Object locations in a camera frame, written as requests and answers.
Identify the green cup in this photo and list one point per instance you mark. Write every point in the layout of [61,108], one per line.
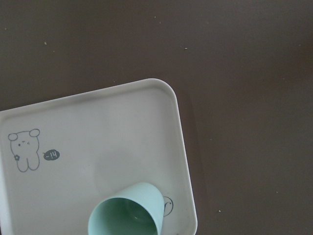
[135,210]

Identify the cream rabbit tray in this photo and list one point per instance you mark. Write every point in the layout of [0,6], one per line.
[60,158]

